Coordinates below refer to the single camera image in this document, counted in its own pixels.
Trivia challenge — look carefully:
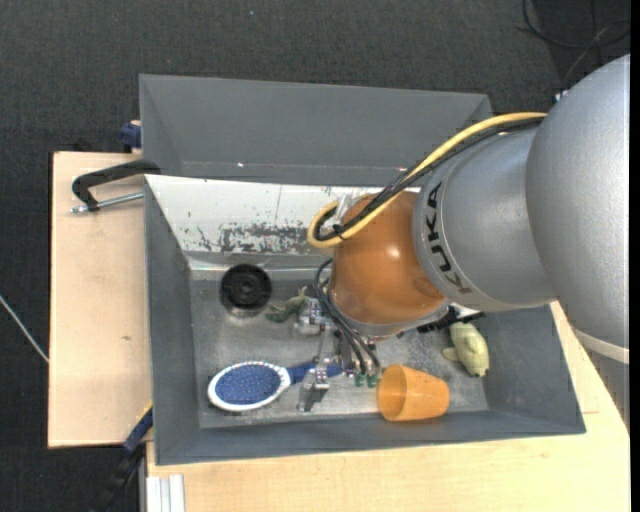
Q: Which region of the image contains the orange plastic cup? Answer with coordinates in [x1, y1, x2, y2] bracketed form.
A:
[375, 363, 451, 423]

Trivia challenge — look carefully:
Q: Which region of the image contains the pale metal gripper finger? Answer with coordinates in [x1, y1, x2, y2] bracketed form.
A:
[293, 298, 327, 337]
[297, 366, 332, 413]

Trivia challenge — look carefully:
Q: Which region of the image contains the pale green toy turtle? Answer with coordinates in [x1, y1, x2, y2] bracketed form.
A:
[441, 321, 491, 378]

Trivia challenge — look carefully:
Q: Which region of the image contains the grey metal bin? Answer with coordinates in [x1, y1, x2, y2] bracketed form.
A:
[138, 73, 587, 466]

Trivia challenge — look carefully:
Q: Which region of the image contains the pale wood board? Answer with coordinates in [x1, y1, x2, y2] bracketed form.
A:
[47, 151, 154, 449]

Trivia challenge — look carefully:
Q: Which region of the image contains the green toy lizard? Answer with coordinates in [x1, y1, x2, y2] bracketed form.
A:
[264, 286, 312, 324]

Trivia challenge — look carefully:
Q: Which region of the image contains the blue and white hairbrush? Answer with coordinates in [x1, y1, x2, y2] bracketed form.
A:
[207, 360, 347, 414]

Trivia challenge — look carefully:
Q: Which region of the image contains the black round disc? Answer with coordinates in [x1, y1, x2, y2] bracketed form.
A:
[219, 263, 274, 309]

